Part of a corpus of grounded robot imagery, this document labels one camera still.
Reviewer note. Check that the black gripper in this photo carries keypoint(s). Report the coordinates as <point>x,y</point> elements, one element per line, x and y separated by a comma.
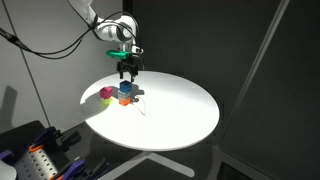
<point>129,65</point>

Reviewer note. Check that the blue block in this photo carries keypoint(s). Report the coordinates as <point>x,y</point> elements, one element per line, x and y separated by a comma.
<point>125,86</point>

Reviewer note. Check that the white rounded robot base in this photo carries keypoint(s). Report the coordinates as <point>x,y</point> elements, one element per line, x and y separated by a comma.
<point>6,171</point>

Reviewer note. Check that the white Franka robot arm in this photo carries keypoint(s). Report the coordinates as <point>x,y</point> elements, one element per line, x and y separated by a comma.
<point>113,30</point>

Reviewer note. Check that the orange block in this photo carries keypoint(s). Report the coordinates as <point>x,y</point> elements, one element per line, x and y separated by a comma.
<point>124,102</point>

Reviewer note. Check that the pink block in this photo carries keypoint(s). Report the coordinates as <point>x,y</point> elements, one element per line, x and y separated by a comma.
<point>106,92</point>

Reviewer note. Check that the yellow-green block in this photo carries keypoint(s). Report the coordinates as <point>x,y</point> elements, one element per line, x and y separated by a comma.
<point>106,101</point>

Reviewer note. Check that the round white table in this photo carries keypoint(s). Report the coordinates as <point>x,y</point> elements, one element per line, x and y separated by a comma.
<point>166,113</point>

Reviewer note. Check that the black clamp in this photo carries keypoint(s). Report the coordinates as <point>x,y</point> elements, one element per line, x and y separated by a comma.
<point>98,168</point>
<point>70,139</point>

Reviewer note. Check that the white table base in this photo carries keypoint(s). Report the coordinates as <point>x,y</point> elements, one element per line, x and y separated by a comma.
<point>156,160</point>

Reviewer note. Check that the purple clamp orange tips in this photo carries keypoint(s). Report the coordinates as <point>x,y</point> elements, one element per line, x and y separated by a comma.
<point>71,168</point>
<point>45,136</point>

